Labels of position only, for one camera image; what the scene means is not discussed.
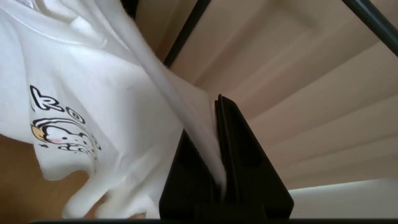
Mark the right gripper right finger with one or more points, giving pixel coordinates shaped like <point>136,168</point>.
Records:
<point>255,180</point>

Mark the beige curtain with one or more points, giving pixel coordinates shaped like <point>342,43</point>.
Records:
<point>311,109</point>

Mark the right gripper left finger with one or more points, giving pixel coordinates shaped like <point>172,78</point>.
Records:
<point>186,186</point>

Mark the white garment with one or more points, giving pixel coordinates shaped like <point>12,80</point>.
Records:
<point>109,77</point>

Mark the black clothes rack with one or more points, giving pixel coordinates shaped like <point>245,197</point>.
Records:
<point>186,31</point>

